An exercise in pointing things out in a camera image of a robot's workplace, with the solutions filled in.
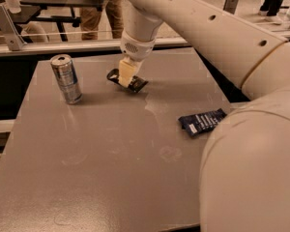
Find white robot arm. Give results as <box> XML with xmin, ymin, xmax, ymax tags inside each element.
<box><xmin>121</xmin><ymin>0</ymin><xmax>290</xmax><ymax>232</ymax></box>

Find black rxbar chocolate bar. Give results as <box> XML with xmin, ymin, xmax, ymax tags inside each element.
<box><xmin>106</xmin><ymin>69</ymin><xmax>148</xmax><ymax>93</ymax></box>

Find metal bracket post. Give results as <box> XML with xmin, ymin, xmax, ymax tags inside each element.
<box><xmin>223</xmin><ymin>0</ymin><xmax>239</xmax><ymax>15</ymax></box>
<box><xmin>0</xmin><ymin>4</ymin><xmax>25</xmax><ymax>51</ymax></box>

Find metal railing ledge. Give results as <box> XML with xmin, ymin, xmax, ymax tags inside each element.
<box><xmin>0</xmin><ymin>29</ymin><xmax>290</xmax><ymax>58</ymax></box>

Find silver blue redbull can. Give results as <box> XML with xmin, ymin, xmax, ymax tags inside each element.
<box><xmin>50</xmin><ymin>54</ymin><xmax>82</xmax><ymax>104</ymax></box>

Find black background table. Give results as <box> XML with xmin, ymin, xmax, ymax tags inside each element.
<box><xmin>13</xmin><ymin>0</ymin><xmax>104</xmax><ymax>42</ymax></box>

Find right metal bracket post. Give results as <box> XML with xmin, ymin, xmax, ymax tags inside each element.
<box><xmin>223</xmin><ymin>0</ymin><xmax>239</xmax><ymax>15</ymax></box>

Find left metal bracket post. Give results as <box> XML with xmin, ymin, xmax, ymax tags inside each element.
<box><xmin>0</xmin><ymin>4</ymin><xmax>25</xmax><ymax>51</ymax></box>

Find person in khaki trousers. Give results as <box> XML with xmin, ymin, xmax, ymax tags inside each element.
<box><xmin>79</xmin><ymin>0</ymin><xmax>124</xmax><ymax>41</ymax></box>

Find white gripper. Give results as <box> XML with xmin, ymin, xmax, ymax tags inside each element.
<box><xmin>119</xmin><ymin>30</ymin><xmax>156</xmax><ymax>87</ymax></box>

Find blue rxbar snack bar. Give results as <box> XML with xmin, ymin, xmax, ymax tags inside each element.
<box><xmin>178</xmin><ymin>108</ymin><xmax>226</xmax><ymax>137</ymax></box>

